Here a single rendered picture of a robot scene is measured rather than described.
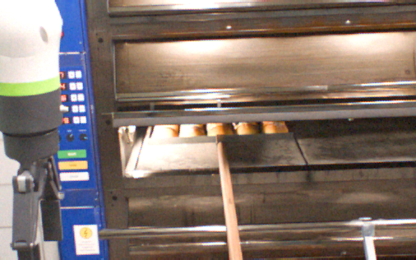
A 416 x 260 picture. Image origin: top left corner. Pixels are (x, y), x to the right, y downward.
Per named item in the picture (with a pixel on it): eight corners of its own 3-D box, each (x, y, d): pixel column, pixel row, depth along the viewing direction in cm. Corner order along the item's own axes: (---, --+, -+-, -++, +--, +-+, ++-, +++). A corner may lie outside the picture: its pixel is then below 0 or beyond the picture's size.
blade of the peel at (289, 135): (293, 139, 229) (293, 132, 228) (147, 146, 229) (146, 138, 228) (280, 113, 263) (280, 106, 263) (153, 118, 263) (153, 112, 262)
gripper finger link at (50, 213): (39, 201, 96) (40, 200, 97) (43, 242, 98) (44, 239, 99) (58, 201, 96) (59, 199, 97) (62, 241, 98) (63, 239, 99)
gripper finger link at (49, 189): (20, 169, 88) (22, 160, 89) (39, 201, 98) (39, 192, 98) (48, 169, 88) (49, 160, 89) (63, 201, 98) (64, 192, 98)
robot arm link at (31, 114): (58, 95, 80) (71, 78, 88) (-32, 96, 79) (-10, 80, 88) (62, 138, 82) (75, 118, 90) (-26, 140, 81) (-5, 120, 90)
